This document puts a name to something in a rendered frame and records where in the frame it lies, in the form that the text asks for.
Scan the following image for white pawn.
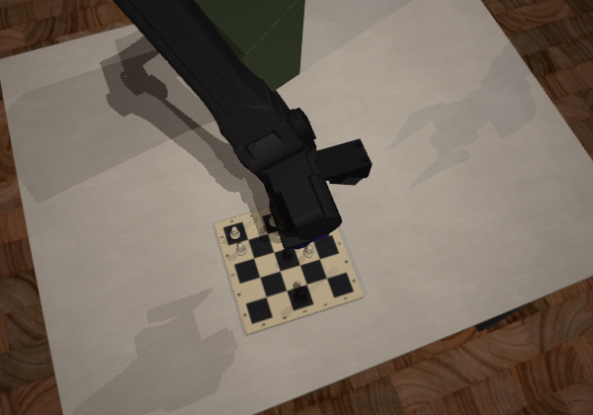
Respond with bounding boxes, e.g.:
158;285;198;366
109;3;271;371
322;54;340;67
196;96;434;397
236;243;246;256
303;245;314;258
230;226;240;239

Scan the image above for black and cream chessboard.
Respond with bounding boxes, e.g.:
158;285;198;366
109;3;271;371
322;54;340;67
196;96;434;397
214;207;364;335

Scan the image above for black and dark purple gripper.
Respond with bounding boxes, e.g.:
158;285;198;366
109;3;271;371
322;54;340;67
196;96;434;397
257;175;329;250

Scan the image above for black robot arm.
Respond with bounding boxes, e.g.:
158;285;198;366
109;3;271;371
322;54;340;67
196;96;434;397
113;0;373;240

